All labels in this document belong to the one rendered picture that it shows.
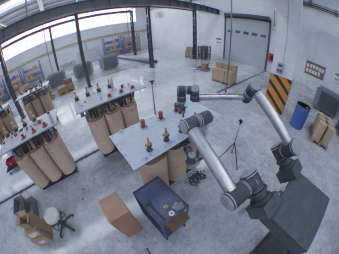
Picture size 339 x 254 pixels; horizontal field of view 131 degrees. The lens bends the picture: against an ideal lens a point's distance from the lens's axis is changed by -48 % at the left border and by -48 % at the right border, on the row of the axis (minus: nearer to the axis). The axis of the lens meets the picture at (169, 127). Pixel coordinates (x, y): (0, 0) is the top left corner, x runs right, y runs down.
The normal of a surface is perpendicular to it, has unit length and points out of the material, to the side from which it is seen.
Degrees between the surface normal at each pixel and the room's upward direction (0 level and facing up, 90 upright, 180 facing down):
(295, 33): 90
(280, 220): 0
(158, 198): 0
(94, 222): 0
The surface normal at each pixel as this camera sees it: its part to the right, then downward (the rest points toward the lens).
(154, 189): -0.04, -0.80
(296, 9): -0.77, 0.41
